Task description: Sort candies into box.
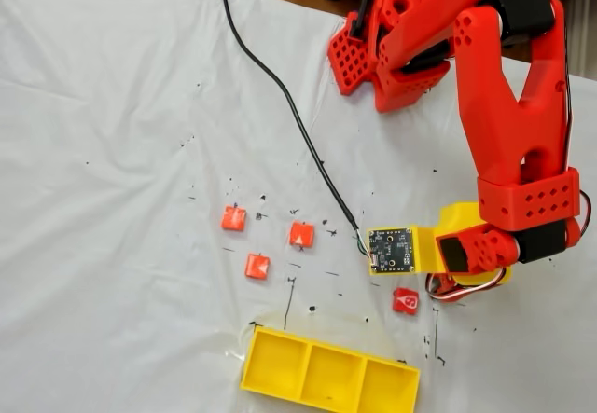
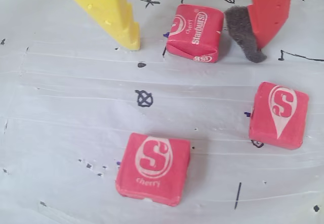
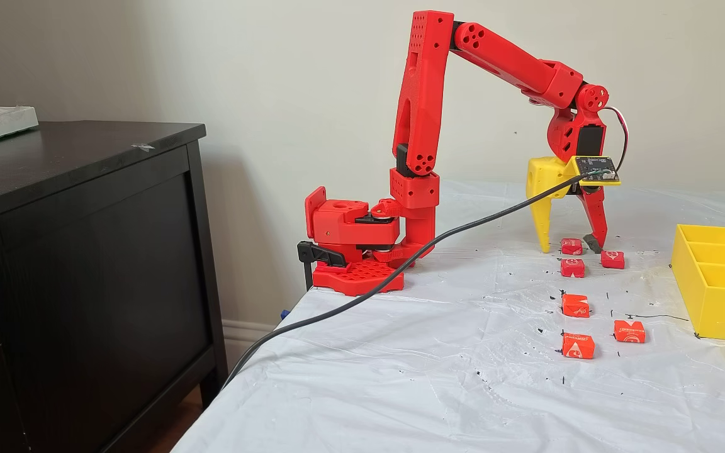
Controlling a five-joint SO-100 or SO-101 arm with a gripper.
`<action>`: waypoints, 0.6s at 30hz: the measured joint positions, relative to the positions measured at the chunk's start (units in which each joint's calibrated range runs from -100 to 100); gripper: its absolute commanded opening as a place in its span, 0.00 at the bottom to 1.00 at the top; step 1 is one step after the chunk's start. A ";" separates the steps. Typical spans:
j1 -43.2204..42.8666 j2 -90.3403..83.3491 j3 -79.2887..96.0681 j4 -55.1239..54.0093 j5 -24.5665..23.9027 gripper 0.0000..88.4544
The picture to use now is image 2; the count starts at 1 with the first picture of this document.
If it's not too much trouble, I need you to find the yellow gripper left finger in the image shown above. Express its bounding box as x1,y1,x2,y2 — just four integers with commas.
54,0,141,52

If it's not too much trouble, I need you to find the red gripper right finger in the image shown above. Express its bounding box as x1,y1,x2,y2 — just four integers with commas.
223,0,294,64

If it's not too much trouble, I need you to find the red cherry Starburst candy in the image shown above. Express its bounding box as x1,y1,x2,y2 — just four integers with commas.
166,4,225,64
115,132,192,207
248,81,310,151

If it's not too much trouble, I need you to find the white plastic table cover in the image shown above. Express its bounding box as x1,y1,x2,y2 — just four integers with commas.
0,0,324,224

